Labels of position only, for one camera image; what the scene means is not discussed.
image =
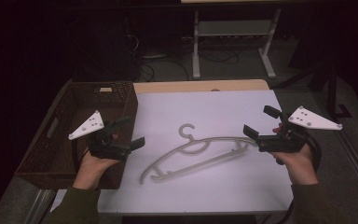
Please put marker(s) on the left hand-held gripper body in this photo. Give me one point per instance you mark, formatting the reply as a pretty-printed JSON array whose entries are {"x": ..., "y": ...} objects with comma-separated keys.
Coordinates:
[{"x": 105, "y": 149}]

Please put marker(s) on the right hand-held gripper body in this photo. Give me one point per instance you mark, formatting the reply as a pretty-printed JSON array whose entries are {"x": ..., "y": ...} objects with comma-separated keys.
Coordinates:
[{"x": 286, "y": 141}]

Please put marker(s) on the grey plastic clothes hanger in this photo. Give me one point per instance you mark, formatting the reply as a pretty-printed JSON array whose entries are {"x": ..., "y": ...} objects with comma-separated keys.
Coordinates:
[{"x": 195, "y": 161}]

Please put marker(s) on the person's left hand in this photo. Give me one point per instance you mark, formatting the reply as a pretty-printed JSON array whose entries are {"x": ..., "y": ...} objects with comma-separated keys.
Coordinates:
[{"x": 90, "y": 171}]

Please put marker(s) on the person's right hand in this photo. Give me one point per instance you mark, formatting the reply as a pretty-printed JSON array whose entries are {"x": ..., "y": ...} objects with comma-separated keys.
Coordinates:
[{"x": 301, "y": 168}]

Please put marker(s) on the brown woven basket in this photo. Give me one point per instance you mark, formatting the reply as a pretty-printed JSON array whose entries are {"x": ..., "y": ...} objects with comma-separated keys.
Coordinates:
[{"x": 59, "y": 155}]

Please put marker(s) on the black floor stand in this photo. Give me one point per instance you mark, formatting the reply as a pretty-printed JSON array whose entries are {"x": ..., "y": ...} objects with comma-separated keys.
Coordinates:
[{"x": 332, "y": 93}]

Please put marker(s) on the white power strip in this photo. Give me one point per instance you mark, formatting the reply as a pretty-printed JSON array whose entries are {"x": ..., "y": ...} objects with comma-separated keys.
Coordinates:
[{"x": 154, "y": 56}]

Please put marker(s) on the white table mat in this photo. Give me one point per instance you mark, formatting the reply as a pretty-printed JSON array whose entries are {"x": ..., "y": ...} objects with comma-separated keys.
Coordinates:
[{"x": 199, "y": 193}]

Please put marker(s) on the white metal stand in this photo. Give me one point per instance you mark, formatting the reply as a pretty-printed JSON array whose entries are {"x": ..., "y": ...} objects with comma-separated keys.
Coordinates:
[{"x": 195, "y": 62}]

